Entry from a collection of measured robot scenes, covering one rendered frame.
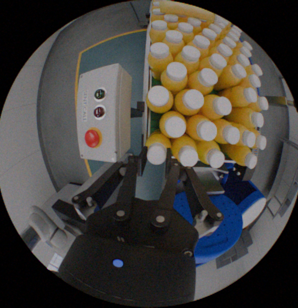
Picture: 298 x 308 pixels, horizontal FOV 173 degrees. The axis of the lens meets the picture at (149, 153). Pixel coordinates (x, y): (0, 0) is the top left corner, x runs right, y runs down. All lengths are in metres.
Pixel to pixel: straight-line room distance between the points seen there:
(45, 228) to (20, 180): 2.14
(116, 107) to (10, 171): 2.66
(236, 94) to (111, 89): 0.30
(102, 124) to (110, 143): 0.04
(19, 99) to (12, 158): 1.24
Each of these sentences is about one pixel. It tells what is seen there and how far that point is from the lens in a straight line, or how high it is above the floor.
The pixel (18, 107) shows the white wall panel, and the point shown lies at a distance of 2.94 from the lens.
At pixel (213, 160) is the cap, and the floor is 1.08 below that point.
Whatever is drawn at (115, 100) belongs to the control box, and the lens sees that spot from 0.21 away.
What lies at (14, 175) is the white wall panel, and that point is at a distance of 2.74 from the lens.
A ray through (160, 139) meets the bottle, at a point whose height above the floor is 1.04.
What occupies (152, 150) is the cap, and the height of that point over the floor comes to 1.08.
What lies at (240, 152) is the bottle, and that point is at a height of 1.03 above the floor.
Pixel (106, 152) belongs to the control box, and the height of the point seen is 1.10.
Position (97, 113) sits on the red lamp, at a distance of 0.21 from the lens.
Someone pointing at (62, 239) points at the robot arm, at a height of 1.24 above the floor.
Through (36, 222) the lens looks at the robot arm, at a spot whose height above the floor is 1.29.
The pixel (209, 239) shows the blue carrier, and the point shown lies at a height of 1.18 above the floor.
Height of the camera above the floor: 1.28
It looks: 69 degrees down
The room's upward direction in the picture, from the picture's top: 160 degrees counter-clockwise
